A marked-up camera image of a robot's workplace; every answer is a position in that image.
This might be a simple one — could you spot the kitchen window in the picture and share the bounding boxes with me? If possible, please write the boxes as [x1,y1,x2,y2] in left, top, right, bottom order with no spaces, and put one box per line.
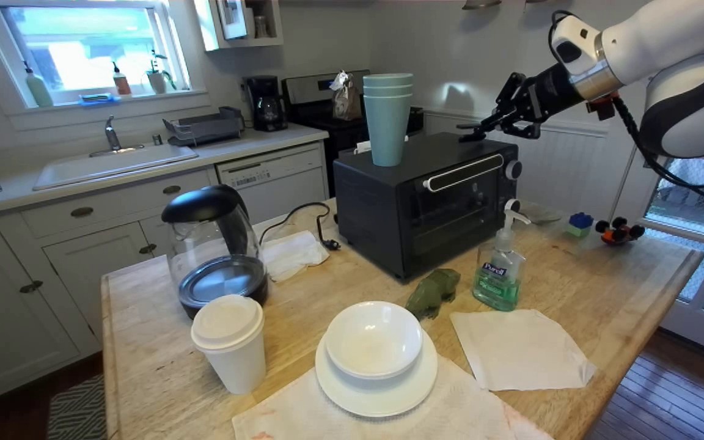
[0,0,208,111]

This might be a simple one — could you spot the white bowl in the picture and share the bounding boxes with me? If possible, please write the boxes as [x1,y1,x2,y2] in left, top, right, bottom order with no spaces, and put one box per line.
[322,298,426,386]

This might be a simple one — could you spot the red small bottle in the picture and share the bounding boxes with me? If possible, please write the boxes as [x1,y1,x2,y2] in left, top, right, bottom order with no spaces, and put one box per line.
[111,59,135,97]

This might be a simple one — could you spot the white folded napkin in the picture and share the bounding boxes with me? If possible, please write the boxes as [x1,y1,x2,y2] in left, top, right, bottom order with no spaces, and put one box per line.
[448,308,599,393]

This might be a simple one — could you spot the pale teal soap bottle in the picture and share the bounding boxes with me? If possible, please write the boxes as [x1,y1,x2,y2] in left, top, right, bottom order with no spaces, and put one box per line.
[23,59,57,109]

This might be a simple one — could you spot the green hand soap dispenser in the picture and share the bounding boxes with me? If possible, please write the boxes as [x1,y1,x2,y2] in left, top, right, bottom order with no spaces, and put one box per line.
[472,198,532,313]

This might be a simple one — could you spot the grey dish rack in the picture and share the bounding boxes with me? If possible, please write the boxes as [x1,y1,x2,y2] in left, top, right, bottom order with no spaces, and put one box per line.
[161,104,246,148]

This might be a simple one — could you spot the white wooden-top kitchen island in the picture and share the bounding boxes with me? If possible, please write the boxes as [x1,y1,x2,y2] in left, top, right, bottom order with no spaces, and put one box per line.
[101,198,704,440]

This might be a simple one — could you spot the white kitchen cabinets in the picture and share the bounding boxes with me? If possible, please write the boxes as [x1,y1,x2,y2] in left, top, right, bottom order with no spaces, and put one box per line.
[0,166,223,413]

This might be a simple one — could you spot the white glass door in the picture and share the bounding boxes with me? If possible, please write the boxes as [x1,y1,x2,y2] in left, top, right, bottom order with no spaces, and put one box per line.
[610,120,704,363]

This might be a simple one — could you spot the grey patterned rug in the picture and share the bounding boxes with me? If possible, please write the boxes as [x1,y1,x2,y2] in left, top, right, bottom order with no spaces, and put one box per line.
[45,371,111,440]

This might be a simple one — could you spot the stack of teal cups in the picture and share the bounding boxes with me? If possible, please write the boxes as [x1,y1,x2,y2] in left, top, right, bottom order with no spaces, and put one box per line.
[359,70,416,169]

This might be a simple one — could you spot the black kettle power cord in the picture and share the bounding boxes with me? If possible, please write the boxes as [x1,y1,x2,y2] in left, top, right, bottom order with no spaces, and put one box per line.
[256,199,342,254]

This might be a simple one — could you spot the white dishwasher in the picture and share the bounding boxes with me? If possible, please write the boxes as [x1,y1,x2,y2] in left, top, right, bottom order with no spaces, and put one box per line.
[216,140,333,226]

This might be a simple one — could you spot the orange black toy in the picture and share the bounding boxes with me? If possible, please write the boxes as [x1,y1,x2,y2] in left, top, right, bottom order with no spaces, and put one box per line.
[593,214,648,248]

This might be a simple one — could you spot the black toaster oven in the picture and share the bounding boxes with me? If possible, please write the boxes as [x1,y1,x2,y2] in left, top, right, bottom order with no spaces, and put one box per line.
[333,130,524,283]

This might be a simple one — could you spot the chrome faucet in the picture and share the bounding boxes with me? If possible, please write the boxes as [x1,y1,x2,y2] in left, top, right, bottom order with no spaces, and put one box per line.
[102,114,124,154]

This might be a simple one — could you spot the white wall shelf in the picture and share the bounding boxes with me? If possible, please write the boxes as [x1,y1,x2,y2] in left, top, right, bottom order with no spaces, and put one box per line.
[190,0,287,53]

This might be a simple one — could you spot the silver oven door handle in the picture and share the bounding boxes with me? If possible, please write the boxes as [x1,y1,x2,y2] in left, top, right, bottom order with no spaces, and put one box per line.
[421,152,509,196]

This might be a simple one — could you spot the white kitchen sink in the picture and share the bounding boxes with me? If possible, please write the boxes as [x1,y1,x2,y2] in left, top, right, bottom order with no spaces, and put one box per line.
[32,142,200,193]

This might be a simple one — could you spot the white lidded paper cup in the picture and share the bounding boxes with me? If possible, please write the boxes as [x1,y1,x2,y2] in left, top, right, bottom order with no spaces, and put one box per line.
[189,292,269,399]

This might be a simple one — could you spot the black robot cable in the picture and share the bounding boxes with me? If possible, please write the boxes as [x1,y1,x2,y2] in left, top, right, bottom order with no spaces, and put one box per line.
[546,6,704,214]

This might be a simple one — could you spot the white plate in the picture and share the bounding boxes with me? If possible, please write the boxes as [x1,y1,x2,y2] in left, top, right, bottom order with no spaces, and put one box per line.
[313,327,441,419]

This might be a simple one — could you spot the green spray bottle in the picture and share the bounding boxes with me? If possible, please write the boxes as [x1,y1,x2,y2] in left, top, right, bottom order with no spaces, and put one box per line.
[144,47,179,96]

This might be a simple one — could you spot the black clip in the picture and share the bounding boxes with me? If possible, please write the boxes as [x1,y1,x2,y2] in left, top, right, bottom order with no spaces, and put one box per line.
[458,120,509,143]

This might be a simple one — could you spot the black coffee maker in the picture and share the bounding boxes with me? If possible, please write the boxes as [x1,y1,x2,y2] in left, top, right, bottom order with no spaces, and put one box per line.
[240,72,288,133]

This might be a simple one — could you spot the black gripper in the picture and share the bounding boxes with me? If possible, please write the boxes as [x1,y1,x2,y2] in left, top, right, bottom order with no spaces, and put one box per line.
[493,60,592,142]

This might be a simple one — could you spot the black steel kitchen stove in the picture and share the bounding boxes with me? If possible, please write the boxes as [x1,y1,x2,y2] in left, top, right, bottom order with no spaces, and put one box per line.
[280,70,428,198]

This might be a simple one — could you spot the black glass electric kettle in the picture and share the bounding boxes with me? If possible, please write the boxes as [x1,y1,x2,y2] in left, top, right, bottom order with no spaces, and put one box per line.
[159,184,272,320]

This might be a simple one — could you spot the white paper towel sheet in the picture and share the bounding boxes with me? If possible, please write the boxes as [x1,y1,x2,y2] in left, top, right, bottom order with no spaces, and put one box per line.
[256,226,333,286]

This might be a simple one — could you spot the blue green small toy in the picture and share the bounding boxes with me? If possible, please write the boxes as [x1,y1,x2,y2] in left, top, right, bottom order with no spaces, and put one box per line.
[565,209,596,240]

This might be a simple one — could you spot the blue sponge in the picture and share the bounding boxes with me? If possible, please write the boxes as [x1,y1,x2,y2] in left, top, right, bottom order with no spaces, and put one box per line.
[75,91,122,109]

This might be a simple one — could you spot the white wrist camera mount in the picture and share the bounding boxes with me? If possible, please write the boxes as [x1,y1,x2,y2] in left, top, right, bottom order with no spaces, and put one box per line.
[547,10,606,70]

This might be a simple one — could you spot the large white cloth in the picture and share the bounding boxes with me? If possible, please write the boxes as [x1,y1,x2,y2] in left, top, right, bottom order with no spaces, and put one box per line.
[230,352,554,440]

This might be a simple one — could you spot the brown bread bag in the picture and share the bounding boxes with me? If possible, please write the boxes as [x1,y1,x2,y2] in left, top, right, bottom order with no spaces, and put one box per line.
[328,67,365,122]

